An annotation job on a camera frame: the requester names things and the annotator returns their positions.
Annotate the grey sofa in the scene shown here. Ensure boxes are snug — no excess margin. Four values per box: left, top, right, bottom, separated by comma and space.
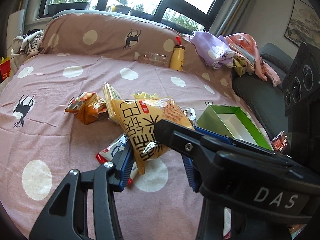
232, 43, 293, 139

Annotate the black sesame snack bag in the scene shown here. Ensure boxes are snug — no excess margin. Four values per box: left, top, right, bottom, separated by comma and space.
271, 131, 288, 155

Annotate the brown polka dot bolster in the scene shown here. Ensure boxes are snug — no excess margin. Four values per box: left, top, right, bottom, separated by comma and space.
41, 10, 238, 100

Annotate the clear plastic water bottle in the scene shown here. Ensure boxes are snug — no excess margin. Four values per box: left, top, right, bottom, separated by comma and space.
133, 52, 168, 66

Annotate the purple folded cloth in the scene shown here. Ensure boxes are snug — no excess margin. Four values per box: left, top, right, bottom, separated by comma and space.
189, 31, 235, 69

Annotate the white black crumpled cloth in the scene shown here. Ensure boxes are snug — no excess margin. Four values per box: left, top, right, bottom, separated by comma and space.
9, 29, 44, 55

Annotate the yellow green corn snack bag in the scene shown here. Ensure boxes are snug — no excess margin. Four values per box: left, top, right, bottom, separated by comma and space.
132, 92, 158, 100

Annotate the yellow wafer biscuit pack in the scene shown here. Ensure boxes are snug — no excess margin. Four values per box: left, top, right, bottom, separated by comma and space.
103, 82, 122, 124

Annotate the framed landscape painting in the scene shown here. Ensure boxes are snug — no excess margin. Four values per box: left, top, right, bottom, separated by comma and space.
284, 0, 319, 48

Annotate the yellow bottle red strap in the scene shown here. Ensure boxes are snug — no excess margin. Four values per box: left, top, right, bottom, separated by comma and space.
169, 36, 186, 72

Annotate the yellow rice cracker bag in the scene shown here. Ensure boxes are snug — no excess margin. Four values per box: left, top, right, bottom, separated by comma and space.
112, 98, 193, 175

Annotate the red box at bedside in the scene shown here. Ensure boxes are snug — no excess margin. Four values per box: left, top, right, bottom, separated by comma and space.
0, 57, 11, 81

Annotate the green cardboard box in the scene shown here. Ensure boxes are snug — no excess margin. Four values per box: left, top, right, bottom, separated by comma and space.
197, 105, 272, 150

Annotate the black planter box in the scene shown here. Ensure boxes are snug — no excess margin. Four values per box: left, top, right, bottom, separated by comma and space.
47, 2, 90, 15

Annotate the pink orange folded cloth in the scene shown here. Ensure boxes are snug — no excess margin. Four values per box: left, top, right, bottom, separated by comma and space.
225, 33, 281, 87

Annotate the orange mushroom snack bag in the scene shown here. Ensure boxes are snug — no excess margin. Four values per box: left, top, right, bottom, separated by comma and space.
65, 92, 108, 125

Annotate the white blue cracker bag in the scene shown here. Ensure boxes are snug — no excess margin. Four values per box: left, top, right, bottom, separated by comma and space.
95, 133, 138, 190

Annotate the pink polka dot sheet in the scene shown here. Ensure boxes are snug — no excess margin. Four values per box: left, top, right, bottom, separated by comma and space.
1, 53, 266, 239

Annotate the yellow patterned cloth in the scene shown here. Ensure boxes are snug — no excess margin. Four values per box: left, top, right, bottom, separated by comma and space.
233, 56, 247, 76

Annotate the white Diovo snack bag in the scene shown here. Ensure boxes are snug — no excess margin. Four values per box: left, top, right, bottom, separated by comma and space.
183, 108, 197, 126

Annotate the black camera unit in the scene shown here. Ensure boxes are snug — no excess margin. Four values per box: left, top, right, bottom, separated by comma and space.
283, 42, 319, 115

